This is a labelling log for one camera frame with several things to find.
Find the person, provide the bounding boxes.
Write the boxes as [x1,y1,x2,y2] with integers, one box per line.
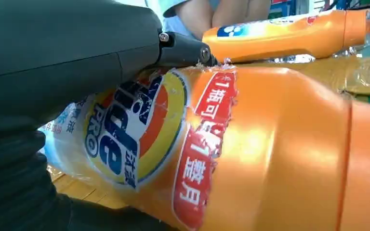
[144,0,272,40]

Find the orange drink bottle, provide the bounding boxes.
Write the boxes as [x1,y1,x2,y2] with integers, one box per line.
[39,65,370,231]
[202,1,370,64]

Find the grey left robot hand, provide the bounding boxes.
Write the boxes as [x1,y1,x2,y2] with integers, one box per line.
[0,0,218,231]

